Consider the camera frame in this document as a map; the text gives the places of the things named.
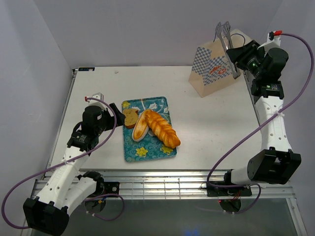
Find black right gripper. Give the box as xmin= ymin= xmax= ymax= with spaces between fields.
xmin=226 ymin=40 xmax=266 ymax=79

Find metal tongs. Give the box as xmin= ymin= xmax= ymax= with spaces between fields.
xmin=214 ymin=21 xmax=240 ymax=79

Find large braided orange bread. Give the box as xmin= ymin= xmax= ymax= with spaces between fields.
xmin=145 ymin=109 xmax=181 ymax=148

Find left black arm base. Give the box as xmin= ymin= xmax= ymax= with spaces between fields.
xmin=83 ymin=171 xmax=120 ymax=197

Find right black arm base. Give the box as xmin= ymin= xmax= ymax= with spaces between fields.
xmin=201 ymin=182 xmax=252 ymax=197

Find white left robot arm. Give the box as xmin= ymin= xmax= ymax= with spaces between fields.
xmin=23 ymin=98 xmax=125 ymax=236

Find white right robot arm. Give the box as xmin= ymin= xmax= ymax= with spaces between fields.
xmin=222 ymin=40 xmax=301 ymax=195

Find brown bread slice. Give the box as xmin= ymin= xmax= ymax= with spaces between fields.
xmin=123 ymin=108 xmax=138 ymax=129

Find checkered paper bag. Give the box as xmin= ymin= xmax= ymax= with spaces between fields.
xmin=189 ymin=28 xmax=251 ymax=97

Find white-edged hot dog bun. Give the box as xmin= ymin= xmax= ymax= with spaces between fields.
xmin=132 ymin=110 xmax=149 ymax=142

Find teal floral tray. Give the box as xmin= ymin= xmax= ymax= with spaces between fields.
xmin=122 ymin=96 xmax=177 ymax=163

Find blue label sticker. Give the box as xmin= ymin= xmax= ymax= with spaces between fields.
xmin=78 ymin=67 xmax=95 ymax=71

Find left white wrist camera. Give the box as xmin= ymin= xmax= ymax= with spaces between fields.
xmin=85 ymin=92 xmax=105 ymax=110

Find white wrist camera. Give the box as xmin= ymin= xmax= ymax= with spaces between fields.
xmin=258 ymin=30 xmax=283 ymax=52
xmin=85 ymin=92 xmax=105 ymax=110

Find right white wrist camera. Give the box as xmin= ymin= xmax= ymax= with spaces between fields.
xmin=258 ymin=30 xmax=283 ymax=52

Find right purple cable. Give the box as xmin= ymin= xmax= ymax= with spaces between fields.
xmin=206 ymin=33 xmax=315 ymax=214

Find purple cable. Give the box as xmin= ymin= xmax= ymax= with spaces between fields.
xmin=1 ymin=97 xmax=126 ymax=229
xmin=206 ymin=33 xmax=315 ymax=214

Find aluminium table frame rail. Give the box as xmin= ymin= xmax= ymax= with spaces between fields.
xmin=29 ymin=169 xmax=296 ymax=201

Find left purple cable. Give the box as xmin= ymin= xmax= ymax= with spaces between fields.
xmin=1 ymin=97 xmax=126 ymax=229

